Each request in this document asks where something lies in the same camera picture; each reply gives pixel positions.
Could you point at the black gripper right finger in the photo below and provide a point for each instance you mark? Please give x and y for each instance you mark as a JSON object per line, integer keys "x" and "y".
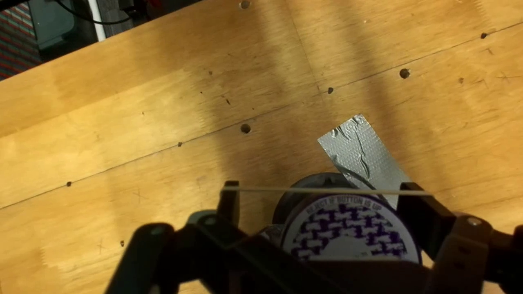
{"x": 467, "y": 250}

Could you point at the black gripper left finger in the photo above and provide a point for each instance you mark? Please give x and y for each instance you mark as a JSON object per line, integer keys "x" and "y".
{"x": 179, "y": 255}

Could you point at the brown cup with printed lid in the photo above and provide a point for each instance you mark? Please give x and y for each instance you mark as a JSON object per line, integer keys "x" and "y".
{"x": 348, "y": 234}

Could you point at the white strip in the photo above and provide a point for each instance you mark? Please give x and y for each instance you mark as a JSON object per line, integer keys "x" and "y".
{"x": 98, "y": 18}

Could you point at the gray duct tape piece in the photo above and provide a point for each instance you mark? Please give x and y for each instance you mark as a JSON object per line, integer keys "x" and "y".
{"x": 361, "y": 152}

